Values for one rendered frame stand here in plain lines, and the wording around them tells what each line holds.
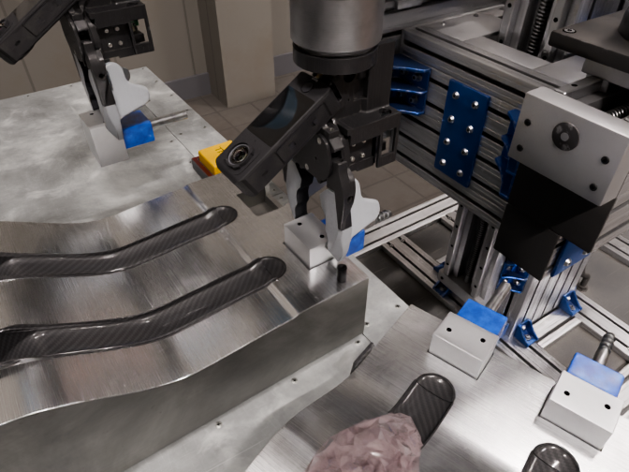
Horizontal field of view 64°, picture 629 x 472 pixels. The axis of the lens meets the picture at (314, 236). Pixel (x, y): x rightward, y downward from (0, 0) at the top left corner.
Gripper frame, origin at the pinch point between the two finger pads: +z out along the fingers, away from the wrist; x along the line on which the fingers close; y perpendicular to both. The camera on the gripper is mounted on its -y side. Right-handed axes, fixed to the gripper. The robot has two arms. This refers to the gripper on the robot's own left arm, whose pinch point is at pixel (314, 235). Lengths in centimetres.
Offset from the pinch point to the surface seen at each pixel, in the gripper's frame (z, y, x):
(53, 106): 11, -13, 72
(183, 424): 8.7, -19.5, -6.9
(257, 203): 4.2, 0.3, 13.4
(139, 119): -3.9, -8.1, 28.4
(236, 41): 57, 91, 203
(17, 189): 11, -25, 46
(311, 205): 91, 70, 104
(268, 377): 8.8, -10.4, -6.9
